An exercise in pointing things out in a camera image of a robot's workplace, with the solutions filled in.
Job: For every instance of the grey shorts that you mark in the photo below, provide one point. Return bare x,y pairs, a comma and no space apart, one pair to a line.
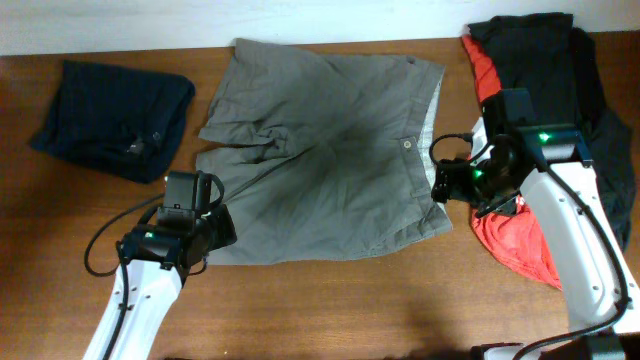
323,156

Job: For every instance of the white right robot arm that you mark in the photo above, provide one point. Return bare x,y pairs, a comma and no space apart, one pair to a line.
550,167

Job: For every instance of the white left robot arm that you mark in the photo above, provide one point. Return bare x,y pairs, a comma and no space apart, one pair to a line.
155,259

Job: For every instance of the red t-shirt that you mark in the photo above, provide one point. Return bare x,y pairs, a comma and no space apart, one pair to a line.
516,242

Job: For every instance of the black t-shirt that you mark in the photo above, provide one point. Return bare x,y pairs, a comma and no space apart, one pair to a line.
555,61

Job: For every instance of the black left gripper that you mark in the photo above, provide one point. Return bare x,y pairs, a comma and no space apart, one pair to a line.
226,228

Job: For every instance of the folded navy blue shorts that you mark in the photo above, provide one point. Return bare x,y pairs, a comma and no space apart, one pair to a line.
117,120

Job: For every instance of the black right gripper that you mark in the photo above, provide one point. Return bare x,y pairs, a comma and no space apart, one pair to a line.
450,181

